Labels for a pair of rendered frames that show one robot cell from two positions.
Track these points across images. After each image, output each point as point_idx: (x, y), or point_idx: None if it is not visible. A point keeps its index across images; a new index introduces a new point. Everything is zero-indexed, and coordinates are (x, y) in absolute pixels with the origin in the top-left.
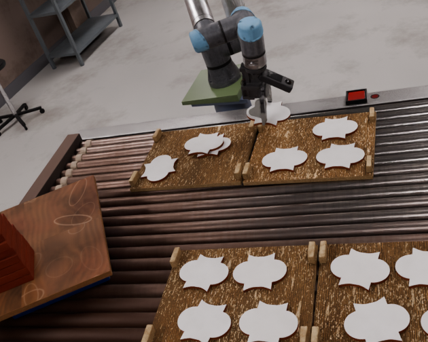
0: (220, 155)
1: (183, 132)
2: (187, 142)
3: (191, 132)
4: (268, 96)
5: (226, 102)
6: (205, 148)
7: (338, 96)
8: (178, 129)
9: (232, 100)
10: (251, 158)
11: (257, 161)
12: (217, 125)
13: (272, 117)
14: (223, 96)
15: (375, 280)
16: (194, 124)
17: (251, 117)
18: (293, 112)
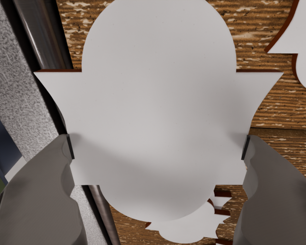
0: (227, 188)
1: (127, 237)
2: (176, 241)
3: (128, 230)
4: (67, 182)
5: None
6: (210, 219)
7: None
8: (110, 236)
9: None
10: (275, 126)
11: None
12: (97, 196)
13: (207, 104)
14: None
15: None
16: (92, 220)
17: (199, 200)
18: (0, 25)
